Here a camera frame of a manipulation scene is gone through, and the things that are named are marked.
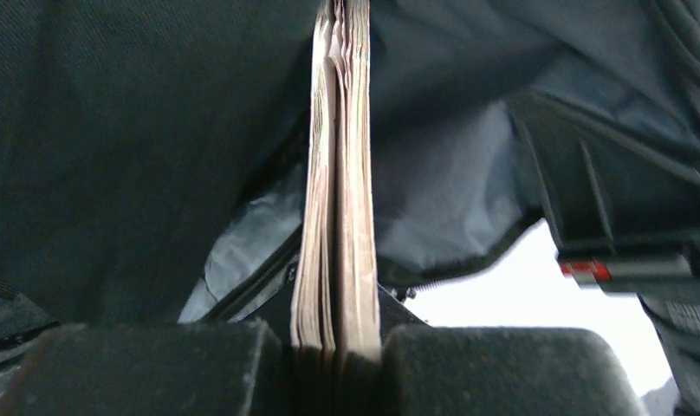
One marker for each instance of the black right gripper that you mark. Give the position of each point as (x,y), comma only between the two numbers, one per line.
(624,213)

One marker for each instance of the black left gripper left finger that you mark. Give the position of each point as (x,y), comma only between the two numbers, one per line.
(195,369)

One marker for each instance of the black student backpack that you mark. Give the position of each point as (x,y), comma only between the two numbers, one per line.
(154,156)

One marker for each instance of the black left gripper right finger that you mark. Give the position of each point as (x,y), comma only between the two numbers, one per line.
(497,370)

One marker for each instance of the pink comic book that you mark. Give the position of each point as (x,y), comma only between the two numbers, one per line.
(335,305)

